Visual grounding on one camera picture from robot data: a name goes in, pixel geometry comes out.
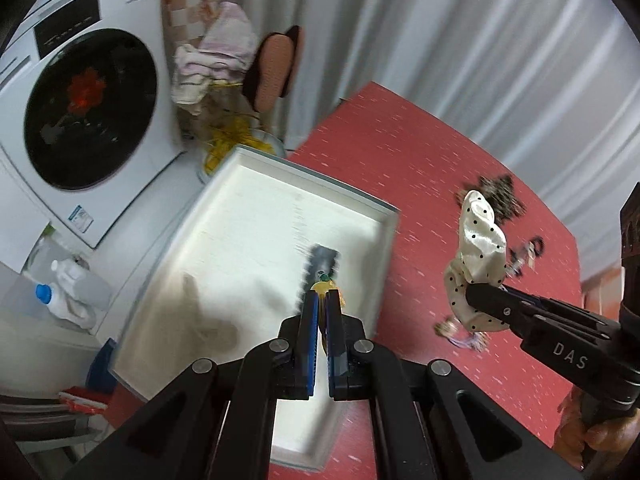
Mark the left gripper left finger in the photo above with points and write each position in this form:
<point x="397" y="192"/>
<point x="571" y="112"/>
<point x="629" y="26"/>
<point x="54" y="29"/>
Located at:
<point x="306" y="334"/>

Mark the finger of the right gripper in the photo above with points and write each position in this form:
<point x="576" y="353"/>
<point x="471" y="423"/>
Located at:
<point x="489" y="299"/>
<point x="557" y="309"/>

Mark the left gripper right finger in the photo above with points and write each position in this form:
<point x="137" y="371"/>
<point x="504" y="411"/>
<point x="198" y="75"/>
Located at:
<point x="342" y="331"/>

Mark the white polka dot scrunchie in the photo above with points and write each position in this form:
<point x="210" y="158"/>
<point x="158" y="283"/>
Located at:
<point x="480" y="259"/>

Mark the black rectangular hair clip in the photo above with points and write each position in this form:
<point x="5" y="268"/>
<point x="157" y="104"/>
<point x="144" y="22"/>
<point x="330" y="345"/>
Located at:
<point x="321" y="260"/>

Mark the white jewelry tray box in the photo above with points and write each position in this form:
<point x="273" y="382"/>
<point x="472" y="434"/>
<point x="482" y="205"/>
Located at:
<point x="234" y="269"/>

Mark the right hand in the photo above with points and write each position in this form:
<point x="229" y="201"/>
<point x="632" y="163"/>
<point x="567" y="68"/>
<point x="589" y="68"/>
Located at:
<point x="614" y="437"/>

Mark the black bow hair clip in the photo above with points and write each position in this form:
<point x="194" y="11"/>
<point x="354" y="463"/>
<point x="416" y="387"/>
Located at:
<point x="519" y="258"/>

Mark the leopard print scrunchie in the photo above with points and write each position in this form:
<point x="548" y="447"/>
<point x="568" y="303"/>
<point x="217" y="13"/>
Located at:
<point x="500" y="194"/>

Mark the yellow mesh bag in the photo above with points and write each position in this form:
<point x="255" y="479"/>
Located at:
<point x="227" y="121"/>

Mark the white detergent bottle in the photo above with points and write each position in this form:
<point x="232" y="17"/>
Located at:
<point x="75" y="295"/>

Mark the white curtain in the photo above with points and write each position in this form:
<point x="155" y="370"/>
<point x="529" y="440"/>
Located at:
<point x="549" y="87"/>

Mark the pink soled slipper front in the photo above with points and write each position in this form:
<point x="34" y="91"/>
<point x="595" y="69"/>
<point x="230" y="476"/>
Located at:
<point x="265" y="79"/>

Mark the pink soled slipper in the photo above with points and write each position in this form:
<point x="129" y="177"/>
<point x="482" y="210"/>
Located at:
<point x="265" y="79"/>
<point x="297" y="36"/>

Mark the pink soled slipper back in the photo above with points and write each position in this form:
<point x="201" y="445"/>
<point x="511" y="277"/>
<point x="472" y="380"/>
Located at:
<point x="297" y="36"/>

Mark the pink white cloth pile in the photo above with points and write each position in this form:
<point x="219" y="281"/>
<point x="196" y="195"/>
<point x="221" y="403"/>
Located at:
<point x="223" y="56"/>

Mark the white washing machine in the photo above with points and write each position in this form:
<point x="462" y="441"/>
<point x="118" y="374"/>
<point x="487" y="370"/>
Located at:
<point x="87" y="119"/>

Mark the checkered pink bag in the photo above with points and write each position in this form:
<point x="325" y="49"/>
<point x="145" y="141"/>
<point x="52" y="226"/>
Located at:
<point x="187" y="21"/>

